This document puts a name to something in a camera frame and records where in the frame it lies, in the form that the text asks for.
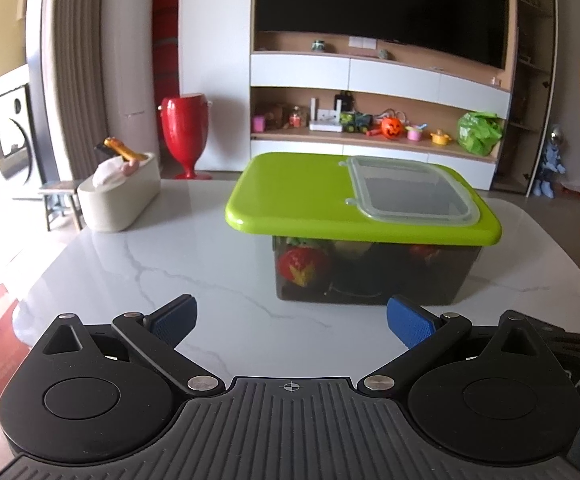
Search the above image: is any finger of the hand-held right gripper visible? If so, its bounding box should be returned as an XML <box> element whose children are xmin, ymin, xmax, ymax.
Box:
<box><xmin>500</xmin><ymin>310</ymin><xmax>580</xmax><ymax>345</ymax></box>

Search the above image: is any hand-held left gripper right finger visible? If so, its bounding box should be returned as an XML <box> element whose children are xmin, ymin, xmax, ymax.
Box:
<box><xmin>357</xmin><ymin>296</ymin><xmax>546</xmax><ymax>398</ymax></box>

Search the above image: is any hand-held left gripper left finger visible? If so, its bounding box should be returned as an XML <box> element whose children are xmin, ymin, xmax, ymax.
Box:
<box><xmin>42</xmin><ymin>294</ymin><xmax>225</xmax><ymax>397</ymax></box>

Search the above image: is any grey transparent storage box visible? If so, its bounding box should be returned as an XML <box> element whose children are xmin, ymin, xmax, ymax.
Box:
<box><xmin>270</xmin><ymin>232</ymin><xmax>483</xmax><ymax>307</ymax></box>

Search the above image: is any green storage box lid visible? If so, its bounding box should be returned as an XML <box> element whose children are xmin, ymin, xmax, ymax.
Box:
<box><xmin>225</xmin><ymin>152</ymin><xmax>503</xmax><ymax>248</ymax></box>

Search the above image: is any white marble desktop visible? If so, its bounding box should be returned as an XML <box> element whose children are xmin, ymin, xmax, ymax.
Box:
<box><xmin>12</xmin><ymin>177</ymin><xmax>580</xmax><ymax>391</ymax></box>

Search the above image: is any red yellow plush toy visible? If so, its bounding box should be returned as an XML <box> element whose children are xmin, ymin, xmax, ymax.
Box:
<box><xmin>276</xmin><ymin>246</ymin><xmax>332</xmax><ymax>288</ymax></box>

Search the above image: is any cream tissue box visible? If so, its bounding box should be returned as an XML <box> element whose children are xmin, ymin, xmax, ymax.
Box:
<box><xmin>77</xmin><ymin>152</ymin><xmax>162</xmax><ymax>233</ymax></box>

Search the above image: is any white tissue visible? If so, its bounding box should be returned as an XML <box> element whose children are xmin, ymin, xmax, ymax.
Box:
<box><xmin>92</xmin><ymin>157</ymin><xmax>136</xmax><ymax>186</ymax></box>

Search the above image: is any blue robot figure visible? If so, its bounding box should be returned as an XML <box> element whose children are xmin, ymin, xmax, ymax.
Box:
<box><xmin>532</xmin><ymin>124</ymin><xmax>568</xmax><ymax>198</ymax></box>

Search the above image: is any wooden stool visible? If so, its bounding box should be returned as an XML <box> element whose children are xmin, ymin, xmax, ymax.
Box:
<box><xmin>38</xmin><ymin>180</ymin><xmax>85</xmax><ymax>232</ymax></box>

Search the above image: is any red vase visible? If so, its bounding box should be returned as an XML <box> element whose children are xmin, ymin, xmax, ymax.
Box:
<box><xmin>159</xmin><ymin>92</ymin><xmax>212</xmax><ymax>181</ymax></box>

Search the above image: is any orange pumpkin bucket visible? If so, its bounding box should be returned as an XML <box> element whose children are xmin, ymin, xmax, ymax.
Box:
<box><xmin>380</xmin><ymin>117</ymin><xmax>405</xmax><ymax>140</ymax></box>

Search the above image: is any green plastic bag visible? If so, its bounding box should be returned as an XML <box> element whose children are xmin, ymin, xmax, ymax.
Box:
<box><xmin>457</xmin><ymin>111</ymin><xmax>505</xmax><ymax>157</ymax></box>

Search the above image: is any green toy truck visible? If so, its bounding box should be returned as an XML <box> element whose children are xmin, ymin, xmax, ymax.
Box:
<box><xmin>341</xmin><ymin>111</ymin><xmax>373</xmax><ymax>134</ymax></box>

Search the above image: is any white router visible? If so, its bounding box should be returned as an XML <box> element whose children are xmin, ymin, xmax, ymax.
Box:
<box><xmin>309</xmin><ymin>97</ymin><xmax>345</xmax><ymax>133</ymax></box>

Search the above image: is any grey curtain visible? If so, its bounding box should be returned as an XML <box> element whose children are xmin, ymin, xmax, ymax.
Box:
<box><xmin>42</xmin><ymin>0</ymin><xmax>108</xmax><ymax>186</ymax></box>

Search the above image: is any white wooden television cabinet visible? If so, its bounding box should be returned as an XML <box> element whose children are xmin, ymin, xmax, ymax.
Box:
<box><xmin>249</xmin><ymin>30</ymin><xmax>511</xmax><ymax>191</ymax></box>

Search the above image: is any red panel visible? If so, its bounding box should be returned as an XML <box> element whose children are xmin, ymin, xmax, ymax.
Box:
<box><xmin>152</xmin><ymin>0</ymin><xmax>181</xmax><ymax>106</ymax></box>

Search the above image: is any white tower air conditioner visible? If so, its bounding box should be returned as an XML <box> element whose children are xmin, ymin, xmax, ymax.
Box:
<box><xmin>102</xmin><ymin>0</ymin><xmax>157</xmax><ymax>161</ymax></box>

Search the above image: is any tall open shelf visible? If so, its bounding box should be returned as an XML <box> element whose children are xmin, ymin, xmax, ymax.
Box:
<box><xmin>492</xmin><ymin>0</ymin><xmax>558</xmax><ymax>196</ymax></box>

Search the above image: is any black television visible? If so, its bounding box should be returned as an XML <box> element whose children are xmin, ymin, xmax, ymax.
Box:
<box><xmin>252</xmin><ymin>0</ymin><xmax>511</xmax><ymax>68</ymax></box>

